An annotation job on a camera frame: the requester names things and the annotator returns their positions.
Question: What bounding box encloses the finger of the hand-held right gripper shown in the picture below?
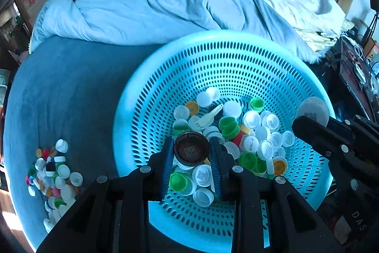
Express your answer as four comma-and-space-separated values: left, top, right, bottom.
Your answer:
292, 116, 361, 166
329, 115, 379, 153

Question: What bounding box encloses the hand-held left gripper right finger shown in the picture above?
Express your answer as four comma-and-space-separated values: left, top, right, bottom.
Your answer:
209, 137, 344, 253

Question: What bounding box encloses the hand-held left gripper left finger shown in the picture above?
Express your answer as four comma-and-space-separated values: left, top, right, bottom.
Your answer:
36, 137, 175, 253

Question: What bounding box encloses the white printed bottle cap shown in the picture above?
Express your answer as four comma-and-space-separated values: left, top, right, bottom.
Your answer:
296, 97, 330, 127

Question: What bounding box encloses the dark brown bottle cap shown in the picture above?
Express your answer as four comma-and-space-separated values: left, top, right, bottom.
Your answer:
173, 132, 210, 168

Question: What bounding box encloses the pile of plastic bottle caps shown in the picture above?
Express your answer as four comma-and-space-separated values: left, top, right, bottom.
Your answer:
25, 139, 84, 234
169, 86, 297, 208

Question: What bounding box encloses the teal perforated plastic basket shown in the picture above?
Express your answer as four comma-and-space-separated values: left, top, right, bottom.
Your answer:
113, 29, 336, 253

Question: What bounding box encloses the cluttered dark desk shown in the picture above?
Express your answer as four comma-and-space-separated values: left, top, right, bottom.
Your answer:
324, 19, 379, 124

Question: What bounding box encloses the pale yellow sheet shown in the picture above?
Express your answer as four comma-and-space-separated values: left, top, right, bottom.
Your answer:
296, 19, 354, 53

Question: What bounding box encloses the blue velvet bed cover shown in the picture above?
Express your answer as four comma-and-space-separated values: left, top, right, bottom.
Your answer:
3, 35, 166, 250

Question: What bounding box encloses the light blue duvet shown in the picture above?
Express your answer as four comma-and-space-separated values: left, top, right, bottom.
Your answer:
30, 0, 322, 64

